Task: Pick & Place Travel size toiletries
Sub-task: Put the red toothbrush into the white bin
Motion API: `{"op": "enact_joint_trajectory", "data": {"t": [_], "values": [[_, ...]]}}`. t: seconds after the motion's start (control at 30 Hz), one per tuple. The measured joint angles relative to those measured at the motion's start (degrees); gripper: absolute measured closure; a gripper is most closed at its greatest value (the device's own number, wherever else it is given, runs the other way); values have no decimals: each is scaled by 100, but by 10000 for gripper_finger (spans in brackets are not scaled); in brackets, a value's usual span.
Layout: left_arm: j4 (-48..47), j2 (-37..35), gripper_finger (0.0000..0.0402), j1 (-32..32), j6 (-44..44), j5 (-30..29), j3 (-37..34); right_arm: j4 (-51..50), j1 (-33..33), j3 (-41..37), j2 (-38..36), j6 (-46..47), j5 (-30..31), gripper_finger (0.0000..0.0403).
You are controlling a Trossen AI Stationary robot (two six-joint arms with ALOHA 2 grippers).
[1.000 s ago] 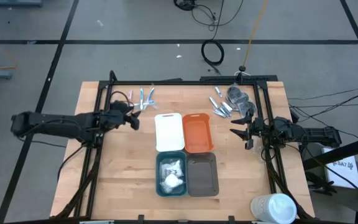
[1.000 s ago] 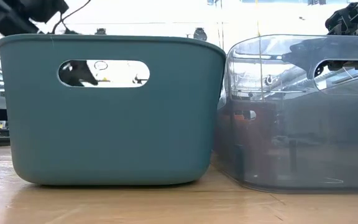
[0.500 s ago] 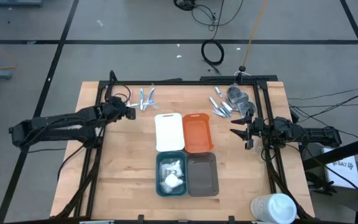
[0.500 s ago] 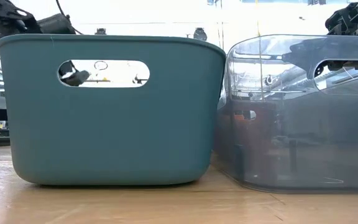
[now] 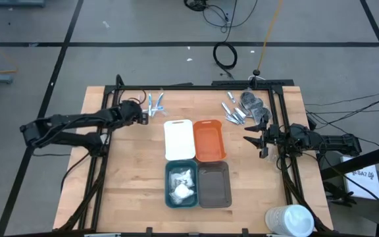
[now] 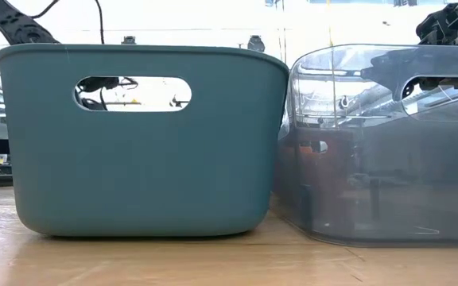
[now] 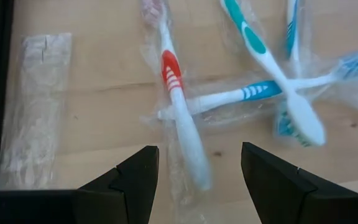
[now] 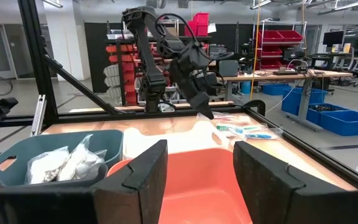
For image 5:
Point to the blue toothbrush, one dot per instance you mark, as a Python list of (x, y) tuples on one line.
[(158, 102), (150, 104)]

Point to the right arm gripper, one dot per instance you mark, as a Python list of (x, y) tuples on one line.
[(273, 137)]

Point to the white labelled box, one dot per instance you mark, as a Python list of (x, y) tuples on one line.
[(364, 179)]

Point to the silver nail clipper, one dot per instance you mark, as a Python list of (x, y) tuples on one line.
[(231, 120), (236, 118), (240, 113), (225, 108), (230, 96)]

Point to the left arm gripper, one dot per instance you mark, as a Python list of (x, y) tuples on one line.
[(131, 113)]

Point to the teal plastic bin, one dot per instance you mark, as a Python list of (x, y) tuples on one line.
[(168, 184)]

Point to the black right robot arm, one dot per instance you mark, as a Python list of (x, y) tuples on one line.
[(334, 143)]

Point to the orange plastic bin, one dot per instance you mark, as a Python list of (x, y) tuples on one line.
[(209, 141)]

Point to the translucent grey plastic bin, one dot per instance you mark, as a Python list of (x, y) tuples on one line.
[(214, 184)]

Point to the black knob stand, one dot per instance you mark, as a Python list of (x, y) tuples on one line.
[(257, 73)]

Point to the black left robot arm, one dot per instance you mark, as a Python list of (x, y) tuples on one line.
[(71, 119)]

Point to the black disc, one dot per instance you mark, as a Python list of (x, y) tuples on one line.
[(255, 106), (262, 115), (248, 98)]

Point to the grey floor plate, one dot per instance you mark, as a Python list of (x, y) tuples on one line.
[(15, 2)]

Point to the black metal beam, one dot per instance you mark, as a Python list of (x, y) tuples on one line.
[(357, 161)]

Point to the white plastic bin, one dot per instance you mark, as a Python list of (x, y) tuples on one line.
[(179, 140)]

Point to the white plastic cup stack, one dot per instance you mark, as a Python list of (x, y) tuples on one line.
[(289, 220)]

